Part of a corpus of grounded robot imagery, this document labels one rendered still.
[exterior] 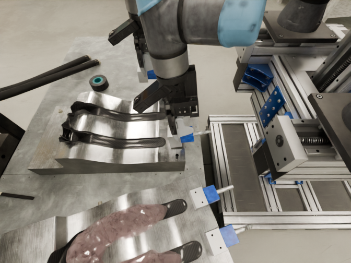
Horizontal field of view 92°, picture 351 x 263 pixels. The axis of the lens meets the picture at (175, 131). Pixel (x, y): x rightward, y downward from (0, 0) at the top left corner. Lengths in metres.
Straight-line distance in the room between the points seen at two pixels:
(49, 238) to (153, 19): 0.51
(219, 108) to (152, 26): 1.60
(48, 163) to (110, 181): 0.20
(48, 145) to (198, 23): 0.61
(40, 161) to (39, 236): 0.25
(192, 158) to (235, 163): 0.74
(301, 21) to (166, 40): 0.62
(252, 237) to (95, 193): 1.13
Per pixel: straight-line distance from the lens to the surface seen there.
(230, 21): 0.27
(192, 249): 0.53
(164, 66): 0.34
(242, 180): 1.30
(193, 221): 0.52
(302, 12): 0.85
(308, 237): 1.65
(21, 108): 2.42
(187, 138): 0.51
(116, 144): 0.59
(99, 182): 0.65
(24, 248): 0.57
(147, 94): 0.41
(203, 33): 0.28
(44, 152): 0.72
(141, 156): 0.55
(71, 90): 0.97
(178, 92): 0.40
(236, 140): 1.42
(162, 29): 0.31
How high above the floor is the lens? 1.37
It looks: 57 degrees down
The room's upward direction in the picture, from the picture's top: straight up
